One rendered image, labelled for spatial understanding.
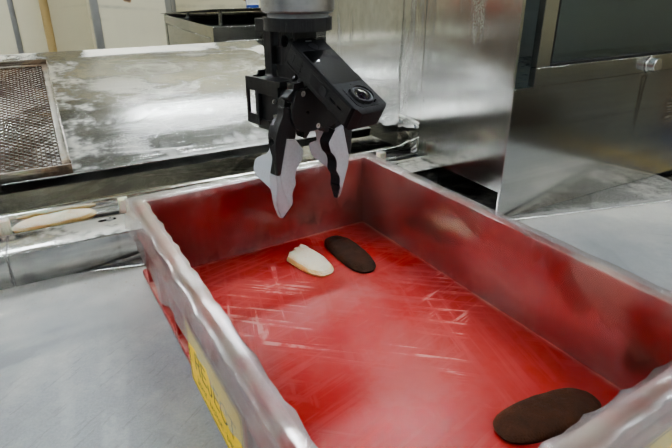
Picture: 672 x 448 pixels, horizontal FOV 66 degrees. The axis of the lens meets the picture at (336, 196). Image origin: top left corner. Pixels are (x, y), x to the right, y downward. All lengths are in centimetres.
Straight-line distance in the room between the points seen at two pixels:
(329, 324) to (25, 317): 32
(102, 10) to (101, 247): 352
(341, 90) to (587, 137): 49
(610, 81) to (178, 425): 74
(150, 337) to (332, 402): 20
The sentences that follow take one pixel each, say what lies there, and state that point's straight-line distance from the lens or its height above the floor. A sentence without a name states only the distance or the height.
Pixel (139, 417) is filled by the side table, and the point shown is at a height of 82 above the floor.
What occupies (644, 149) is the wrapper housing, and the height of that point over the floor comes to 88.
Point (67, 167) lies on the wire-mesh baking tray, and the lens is 84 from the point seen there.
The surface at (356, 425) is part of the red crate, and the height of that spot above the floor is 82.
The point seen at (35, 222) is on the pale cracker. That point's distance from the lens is 76.
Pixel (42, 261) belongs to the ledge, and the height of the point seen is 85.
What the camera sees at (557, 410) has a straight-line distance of 47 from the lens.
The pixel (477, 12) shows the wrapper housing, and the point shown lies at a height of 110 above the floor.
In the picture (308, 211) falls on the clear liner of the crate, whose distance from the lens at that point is 68.
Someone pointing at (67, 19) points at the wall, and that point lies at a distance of 443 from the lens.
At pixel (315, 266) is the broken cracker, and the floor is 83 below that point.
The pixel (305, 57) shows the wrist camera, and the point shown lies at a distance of 53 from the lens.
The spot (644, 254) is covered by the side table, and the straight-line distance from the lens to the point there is 78.
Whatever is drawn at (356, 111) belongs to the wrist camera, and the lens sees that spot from 49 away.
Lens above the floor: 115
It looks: 23 degrees down
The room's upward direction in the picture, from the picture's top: straight up
